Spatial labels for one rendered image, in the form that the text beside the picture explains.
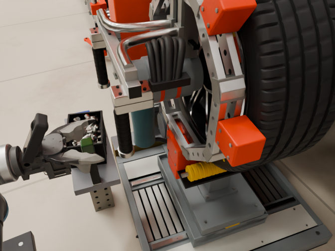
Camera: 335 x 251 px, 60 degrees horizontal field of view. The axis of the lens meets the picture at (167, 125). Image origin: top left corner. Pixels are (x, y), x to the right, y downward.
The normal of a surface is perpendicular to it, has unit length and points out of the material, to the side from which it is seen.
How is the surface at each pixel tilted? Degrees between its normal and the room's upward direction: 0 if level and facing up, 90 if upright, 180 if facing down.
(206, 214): 0
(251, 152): 90
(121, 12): 90
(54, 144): 1
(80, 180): 0
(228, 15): 125
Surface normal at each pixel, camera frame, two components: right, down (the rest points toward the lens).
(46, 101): 0.00, -0.75
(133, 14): 0.33, 0.63
